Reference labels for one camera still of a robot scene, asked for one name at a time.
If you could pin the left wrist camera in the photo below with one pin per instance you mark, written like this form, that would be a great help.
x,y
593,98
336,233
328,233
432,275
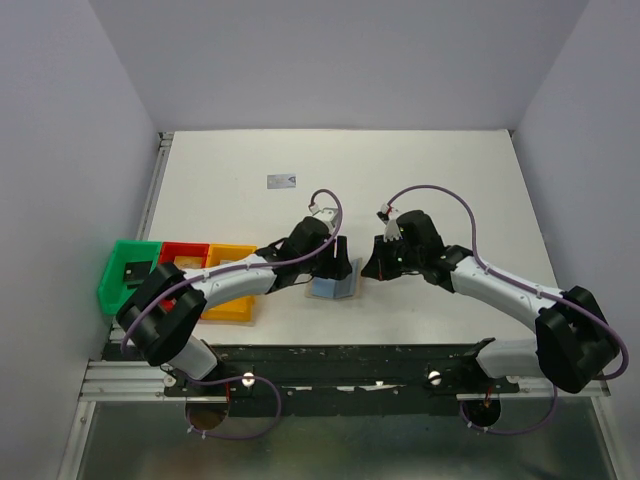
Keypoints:
x,y
327,215

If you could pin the card in yellow bin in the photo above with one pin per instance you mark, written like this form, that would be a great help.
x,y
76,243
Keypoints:
x,y
229,261

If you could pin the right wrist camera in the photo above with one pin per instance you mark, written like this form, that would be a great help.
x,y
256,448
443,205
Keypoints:
x,y
389,216

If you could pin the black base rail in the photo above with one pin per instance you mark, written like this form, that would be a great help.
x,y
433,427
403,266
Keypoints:
x,y
345,380

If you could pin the red plastic bin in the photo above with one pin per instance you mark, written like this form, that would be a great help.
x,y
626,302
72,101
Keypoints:
x,y
185,255

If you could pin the green plastic bin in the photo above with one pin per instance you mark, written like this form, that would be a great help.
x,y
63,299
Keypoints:
x,y
111,292

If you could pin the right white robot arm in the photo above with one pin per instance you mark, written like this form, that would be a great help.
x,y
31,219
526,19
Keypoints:
x,y
571,345

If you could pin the black item in green bin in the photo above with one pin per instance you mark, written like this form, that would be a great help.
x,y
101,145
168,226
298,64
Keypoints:
x,y
135,273

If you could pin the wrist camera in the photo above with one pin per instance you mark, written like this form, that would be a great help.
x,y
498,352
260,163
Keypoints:
x,y
327,215
389,216

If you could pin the aluminium side rail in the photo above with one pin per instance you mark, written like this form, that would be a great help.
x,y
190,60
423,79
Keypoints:
x,y
165,144

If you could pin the yellow plastic bin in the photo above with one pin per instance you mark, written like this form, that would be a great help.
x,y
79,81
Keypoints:
x,y
238,310

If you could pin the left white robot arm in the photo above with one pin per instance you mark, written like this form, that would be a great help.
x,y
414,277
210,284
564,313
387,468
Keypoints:
x,y
160,316

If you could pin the silver credit card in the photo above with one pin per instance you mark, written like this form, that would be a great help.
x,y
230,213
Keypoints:
x,y
281,181

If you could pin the tan item in red bin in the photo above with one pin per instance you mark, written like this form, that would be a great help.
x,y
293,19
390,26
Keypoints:
x,y
188,262

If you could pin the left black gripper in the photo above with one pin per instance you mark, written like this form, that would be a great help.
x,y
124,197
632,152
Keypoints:
x,y
336,267

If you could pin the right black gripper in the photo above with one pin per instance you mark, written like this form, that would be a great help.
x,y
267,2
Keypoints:
x,y
377,266

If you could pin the beige card holder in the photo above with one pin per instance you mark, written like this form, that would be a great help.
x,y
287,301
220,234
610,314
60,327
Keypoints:
x,y
337,290

